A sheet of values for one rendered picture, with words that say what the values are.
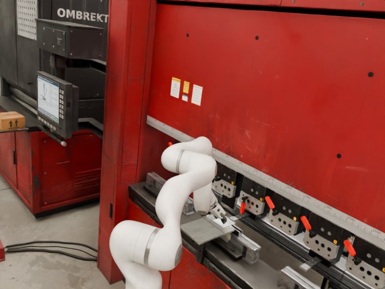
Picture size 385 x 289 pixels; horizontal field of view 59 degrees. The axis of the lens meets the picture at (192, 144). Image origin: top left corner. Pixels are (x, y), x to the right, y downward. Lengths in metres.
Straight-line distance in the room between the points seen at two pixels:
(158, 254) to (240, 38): 1.14
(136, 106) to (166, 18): 0.61
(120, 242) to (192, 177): 0.35
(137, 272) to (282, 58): 1.07
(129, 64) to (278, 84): 1.06
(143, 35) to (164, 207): 1.42
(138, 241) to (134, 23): 1.54
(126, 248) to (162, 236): 0.12
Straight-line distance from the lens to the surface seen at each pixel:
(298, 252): 2.08
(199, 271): 2.12
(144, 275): 1.18
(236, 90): 1.79
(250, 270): 1.93
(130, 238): 1.09
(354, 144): 1.46
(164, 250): 1.06
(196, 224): 1.96
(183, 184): 1.23
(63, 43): 2.32
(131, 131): 2.43
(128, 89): 2.33
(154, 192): 2.44
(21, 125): 3.37
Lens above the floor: 2.03
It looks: 19 degrees down
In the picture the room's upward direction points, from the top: 8 degrees clockwise
